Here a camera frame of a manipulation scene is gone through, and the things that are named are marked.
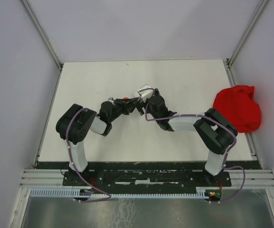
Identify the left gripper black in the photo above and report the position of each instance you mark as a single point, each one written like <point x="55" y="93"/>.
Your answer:
<point x="127" y="105"/>

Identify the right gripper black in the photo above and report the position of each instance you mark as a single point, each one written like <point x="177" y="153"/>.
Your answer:
<point x="141" y="111"/>

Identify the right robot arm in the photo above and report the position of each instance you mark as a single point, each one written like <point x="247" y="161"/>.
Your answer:
<point x="216" y="132"/>

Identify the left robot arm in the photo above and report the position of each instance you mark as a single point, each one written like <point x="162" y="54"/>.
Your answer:
<point x="77" y="121"/>

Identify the red cloth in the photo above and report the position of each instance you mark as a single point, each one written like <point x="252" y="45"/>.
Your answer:
<point x="237" y="104"/>

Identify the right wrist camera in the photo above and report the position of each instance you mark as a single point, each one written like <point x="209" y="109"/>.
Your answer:
<point x="145" y="92"/>

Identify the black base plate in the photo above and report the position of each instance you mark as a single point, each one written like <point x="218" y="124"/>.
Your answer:
<point x="146" y="177"/>

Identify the white cable duct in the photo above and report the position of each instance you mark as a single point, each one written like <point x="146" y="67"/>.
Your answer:
<point x="80" y="193"/>

